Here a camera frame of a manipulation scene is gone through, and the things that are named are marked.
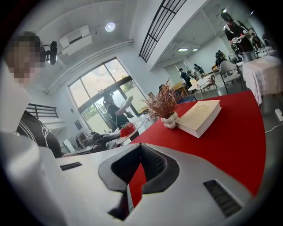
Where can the brown chair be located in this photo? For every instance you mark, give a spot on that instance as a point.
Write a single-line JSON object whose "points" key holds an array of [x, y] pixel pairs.
{"points": [[212, 82]]}

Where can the large glass window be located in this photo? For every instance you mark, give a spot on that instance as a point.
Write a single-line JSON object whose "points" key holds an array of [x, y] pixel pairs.
{"points": [[99, 81]]}

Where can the dried reddish plant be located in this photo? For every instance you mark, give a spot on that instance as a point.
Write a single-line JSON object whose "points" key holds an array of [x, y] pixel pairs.
{"points": [[163, 103]]}

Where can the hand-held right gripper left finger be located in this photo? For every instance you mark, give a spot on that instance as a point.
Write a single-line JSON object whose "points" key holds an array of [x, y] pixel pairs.
{"points": [[88, 176]]}

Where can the white ceiling curtain track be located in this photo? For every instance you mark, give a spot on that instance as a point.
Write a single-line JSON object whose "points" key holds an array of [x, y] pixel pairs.
{"points": [[88, 60]]}

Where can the round ceiling light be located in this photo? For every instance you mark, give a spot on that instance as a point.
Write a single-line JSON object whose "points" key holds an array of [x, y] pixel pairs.
{"points": [[110, 27]]}

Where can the blue chair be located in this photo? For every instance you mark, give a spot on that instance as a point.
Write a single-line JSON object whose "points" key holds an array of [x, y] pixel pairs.
{"points": [[185, 99]]}

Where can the white ceiling air conditioner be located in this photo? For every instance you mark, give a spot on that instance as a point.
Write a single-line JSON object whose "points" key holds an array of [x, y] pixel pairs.
{"points": [[76, 39]]}

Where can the white power strip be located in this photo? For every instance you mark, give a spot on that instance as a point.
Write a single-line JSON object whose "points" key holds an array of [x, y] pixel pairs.
{"points": [[279, 114]]}

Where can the grey upholstered chair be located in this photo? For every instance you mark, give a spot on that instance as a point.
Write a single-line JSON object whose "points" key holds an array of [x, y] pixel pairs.
{"points": [[230, 76]]}

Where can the black balcony railing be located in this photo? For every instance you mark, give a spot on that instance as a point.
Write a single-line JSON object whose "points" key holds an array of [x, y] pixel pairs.
{"points": [[42, 108]]}

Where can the white clothed table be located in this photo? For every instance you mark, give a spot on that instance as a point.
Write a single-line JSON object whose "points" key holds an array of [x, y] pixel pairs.
{"points": [[263, 75]]}

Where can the person's head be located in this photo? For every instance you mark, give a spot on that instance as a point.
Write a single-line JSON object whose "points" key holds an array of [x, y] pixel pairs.
{"points": [[24, 61]]}

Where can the cream hardcover book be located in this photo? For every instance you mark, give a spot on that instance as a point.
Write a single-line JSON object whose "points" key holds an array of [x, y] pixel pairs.
{"points": [[199, 117]]}

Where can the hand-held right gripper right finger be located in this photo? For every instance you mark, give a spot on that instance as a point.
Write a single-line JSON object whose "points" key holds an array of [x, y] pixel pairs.
{"points": [[188, 181]]}

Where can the person's left forearm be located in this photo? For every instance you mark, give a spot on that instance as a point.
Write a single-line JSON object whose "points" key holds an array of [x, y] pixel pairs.
{"points": [[70, 154]]}

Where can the red strawberry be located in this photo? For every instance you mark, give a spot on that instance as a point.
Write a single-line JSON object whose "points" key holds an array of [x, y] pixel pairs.
{"points": [[131, 129], [123, 132]]}

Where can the black head-mounted camera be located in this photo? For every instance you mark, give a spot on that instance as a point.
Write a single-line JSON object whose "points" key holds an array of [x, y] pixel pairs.
{"points": [[52, 53]]}

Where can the rectangular ceiling panel light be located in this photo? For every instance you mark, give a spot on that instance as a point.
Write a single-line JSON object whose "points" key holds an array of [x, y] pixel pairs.
{"points": [[182, 49], [194, 49]]}

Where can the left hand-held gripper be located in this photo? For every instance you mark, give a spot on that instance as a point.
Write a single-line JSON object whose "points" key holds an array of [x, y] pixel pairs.
{"points": [[92, 143]]}

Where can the white bubble vase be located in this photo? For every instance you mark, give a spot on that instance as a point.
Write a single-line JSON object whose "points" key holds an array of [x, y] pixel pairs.
{"points": [[169, 121]]}

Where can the white round plate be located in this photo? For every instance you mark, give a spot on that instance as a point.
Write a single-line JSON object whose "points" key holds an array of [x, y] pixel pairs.
{"points": [[129, 138]]}

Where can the round white table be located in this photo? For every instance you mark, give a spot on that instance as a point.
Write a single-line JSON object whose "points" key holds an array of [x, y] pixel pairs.
{"points": [[200, 83]]}

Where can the black mezzanine railing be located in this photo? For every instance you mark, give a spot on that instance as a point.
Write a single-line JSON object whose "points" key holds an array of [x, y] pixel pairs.
{"points": [[159, 24]]}

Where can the red tablecloth table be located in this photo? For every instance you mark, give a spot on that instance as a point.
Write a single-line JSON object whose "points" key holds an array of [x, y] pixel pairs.
{"points": [[232, 143]]}

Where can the yellow wooden table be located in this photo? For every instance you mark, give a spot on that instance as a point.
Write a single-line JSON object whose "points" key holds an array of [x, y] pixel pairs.
{"points": [[180, 85]]}

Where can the person's black shirt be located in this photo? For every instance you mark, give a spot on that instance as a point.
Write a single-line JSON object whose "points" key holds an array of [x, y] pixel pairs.
{"points": [[37, 134]]}

